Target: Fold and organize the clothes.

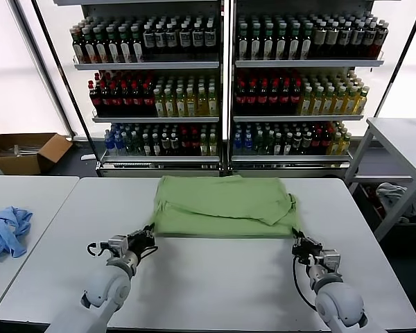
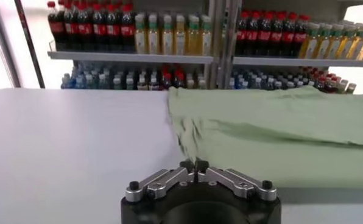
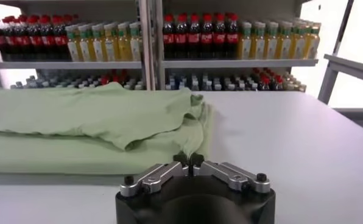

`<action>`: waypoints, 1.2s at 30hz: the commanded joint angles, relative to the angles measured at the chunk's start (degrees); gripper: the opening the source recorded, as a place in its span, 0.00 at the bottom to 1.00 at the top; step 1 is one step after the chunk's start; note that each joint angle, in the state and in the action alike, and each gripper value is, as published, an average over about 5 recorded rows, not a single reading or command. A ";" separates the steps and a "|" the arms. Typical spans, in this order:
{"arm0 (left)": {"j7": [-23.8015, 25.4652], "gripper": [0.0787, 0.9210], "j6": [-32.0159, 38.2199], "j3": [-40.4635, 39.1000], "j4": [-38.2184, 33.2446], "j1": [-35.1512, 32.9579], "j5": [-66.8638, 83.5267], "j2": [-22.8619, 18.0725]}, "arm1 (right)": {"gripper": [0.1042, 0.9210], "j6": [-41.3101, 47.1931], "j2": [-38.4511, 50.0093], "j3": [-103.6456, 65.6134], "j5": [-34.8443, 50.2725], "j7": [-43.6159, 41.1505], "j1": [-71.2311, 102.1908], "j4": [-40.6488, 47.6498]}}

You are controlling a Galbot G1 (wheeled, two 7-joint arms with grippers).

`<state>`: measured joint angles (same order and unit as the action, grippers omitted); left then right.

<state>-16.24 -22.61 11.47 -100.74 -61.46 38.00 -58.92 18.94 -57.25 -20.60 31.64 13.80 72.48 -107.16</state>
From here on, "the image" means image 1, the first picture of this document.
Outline green cap tea bottle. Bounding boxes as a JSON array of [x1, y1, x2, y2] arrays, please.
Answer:
[[300, 22, 313, 62], [84, 27, 98, 64], [238, 22, 250, 62], [95, 27, 110, 64], [72, 27, 87, 64], [250, 22, 263, 62], [107, 27, 121, 64], [275, 22, 288, 62], [262, 22, 275, 62], [287, 22, 301, 62], [132, 27, 145, 64], [120, 27, 132, 64]]

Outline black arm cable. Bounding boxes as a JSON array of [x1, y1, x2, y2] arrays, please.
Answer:
[[291, 256, 320, 313], [86, 241, 111, 258]]

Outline white cap dark tea bottle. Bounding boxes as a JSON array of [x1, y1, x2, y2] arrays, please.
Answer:
[[179, 22, 193, 60], [144, 22, 156, 60], [363, 20, 377, 59], [325, 20, 339, 59], [192, 22, 205, 60], [350, 20, 365, 59], [338, 20, 352, 59], [155, 22, 168, 60], [375, 20, 390, 59], [205, 22, 218, 60], [166, 22, 180, 60], [312, 20, 327, 59]]

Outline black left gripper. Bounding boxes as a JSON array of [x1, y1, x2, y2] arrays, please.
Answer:
[[127, 225, 157, 257]]

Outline grey slanted frame pole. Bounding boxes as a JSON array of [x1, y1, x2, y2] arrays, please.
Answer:
[[10, 0, 78, 139]]

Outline grey side table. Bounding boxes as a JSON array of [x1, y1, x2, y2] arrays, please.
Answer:
[[343, 117, 416, 244]]

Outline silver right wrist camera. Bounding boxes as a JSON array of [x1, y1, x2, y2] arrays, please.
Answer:
[[320, 248, 341, 271]]

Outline clear plastic packaging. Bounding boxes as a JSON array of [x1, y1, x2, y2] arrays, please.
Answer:
[[0, 145, 44, 159]]

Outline light blue crumpled garment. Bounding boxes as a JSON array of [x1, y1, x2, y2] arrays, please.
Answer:
[[0, 206, 35, 262]]

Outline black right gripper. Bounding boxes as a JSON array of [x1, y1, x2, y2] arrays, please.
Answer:
[[291, 229, 324, 266]]

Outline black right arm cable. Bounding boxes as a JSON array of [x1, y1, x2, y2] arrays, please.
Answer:
[[291, 256, 320, 313]]

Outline black storage crate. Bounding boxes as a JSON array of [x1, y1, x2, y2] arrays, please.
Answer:
[[356, 183, 416, 228]]

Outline green printed t-shirt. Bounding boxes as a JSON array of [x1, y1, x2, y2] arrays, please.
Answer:
[[147, 174, 299, 240]]

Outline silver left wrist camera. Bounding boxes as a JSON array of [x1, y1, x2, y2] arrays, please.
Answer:
[[107, 234, 130, 256]]

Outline grey crumpled cloth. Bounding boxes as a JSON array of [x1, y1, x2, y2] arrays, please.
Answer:
[[374, 182, 408, 218]]

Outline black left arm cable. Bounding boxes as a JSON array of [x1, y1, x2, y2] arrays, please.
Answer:
[[86, 241, 111, 258]]

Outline open cardboard box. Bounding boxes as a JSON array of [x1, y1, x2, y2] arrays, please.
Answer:
[[0, 114, 73, 176]]

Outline black slanted frame pole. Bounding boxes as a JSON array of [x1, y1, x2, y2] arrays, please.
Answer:
[[31, 0, 101, 167], [372, 0, 416, 121]]

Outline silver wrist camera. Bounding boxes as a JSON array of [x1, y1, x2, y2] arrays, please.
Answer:
[[320, 248, 341, 271], [107, 234, 130, 256]]

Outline grey metal shelf rack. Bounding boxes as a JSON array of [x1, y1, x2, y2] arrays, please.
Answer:
[[54, 0, 229, 178], [230, 0, 403, 178]]

